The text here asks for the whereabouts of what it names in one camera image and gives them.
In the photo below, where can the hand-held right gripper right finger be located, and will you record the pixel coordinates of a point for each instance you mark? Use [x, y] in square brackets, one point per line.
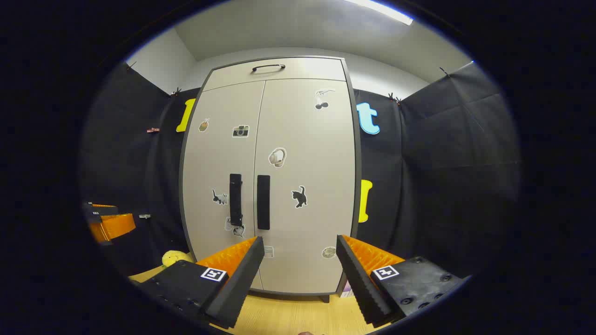
[361, 284]

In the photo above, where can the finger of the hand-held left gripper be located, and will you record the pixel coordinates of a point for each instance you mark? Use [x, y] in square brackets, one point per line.
[114, 226]
[104, 210]

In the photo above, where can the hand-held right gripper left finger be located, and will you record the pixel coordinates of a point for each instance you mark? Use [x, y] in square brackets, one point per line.
[242, 284]

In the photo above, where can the white cabinet door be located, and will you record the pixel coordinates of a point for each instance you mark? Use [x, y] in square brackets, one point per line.
[209, 163]
[316, 153]

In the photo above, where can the white double-door shoe cabinet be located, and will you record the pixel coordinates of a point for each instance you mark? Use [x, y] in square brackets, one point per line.
[307, 70]

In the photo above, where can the white box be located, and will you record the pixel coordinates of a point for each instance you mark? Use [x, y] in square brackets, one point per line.
[347, 292]

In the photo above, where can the yellow plush toy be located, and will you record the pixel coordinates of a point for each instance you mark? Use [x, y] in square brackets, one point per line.
[174, 258]

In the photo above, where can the black backdrop cloth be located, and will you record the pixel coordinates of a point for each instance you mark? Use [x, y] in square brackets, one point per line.
[442, 163]

